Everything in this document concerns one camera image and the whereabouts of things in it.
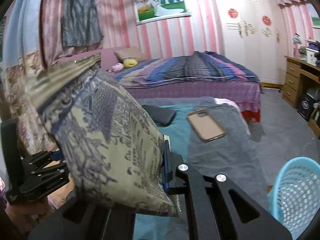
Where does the patterned snack bag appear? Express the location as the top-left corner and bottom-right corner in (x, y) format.
(26, 54), (181, 217)

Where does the light blue trash basket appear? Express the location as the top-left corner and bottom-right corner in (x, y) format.
(268, 157), (319, 239)

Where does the person's left hand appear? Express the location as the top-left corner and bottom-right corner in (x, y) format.
(4, 177), (75, 234)

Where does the black glasses case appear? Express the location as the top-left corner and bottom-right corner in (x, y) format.
(142, 105), (176, 126)

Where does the tan phone case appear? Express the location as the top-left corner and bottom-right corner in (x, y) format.
(187, 109), (226, 142)

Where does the striped plaid quilt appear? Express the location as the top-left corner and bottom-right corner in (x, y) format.
(114, 51), (259, 88)

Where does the yellow plush toy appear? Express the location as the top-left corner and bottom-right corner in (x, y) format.
(123, 59), (138, 69)

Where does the pink plush toy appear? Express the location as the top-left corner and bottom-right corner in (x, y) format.
(108, 63), (124, 73)

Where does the purple bed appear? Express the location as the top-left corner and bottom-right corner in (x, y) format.
(58, 47), (261, 122)

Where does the beige pillow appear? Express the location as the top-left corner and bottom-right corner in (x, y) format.
(114, 47), (148, 62)

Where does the floral curtain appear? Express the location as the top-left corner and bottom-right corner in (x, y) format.
(1, 0), (56, 155)

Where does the black box under desk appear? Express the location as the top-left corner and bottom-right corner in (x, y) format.
(297, 94), (316, 121)

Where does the white wardrobe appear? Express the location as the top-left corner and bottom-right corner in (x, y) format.
(215, 0), (288, 85)

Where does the framed wedding photo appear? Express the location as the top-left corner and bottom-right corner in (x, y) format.
(134, 0), (191, 25)

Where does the grey hanging cloth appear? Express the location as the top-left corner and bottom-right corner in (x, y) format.
(61, 0), (103, 47)

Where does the wooden desk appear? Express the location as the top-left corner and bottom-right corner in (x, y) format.
(283, 56), (319, 138)

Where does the desk lamp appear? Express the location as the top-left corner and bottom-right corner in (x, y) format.
(292, 33), (302, 59)

